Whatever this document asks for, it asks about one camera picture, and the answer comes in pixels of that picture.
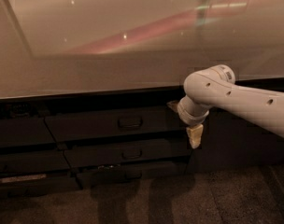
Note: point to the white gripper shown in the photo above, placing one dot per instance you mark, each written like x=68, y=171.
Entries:
x=188, y=117

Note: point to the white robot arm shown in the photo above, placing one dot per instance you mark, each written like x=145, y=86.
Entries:
x=215, y=87

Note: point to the dark left top drawer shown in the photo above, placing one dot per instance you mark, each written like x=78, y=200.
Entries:
x=24, y=132

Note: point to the dark left middle drawer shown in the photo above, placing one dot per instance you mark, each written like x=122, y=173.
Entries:
x=32, y=162

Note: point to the dark left bottom drawer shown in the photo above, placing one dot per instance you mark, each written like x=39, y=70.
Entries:
x=36, y=185

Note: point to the dark right cabinet door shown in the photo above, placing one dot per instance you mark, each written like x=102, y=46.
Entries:
x=232, y=142

